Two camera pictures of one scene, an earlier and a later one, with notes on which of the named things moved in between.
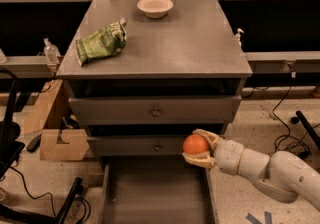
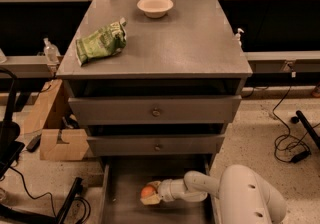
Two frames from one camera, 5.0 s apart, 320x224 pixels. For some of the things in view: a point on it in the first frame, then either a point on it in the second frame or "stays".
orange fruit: (195, 144) -> (147, 192)
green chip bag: (108, 41) stays
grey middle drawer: (136, 145) stays
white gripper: (228, 156) -> (165, 190)
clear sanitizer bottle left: (51, 51) stays
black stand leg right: (312, 132) stays
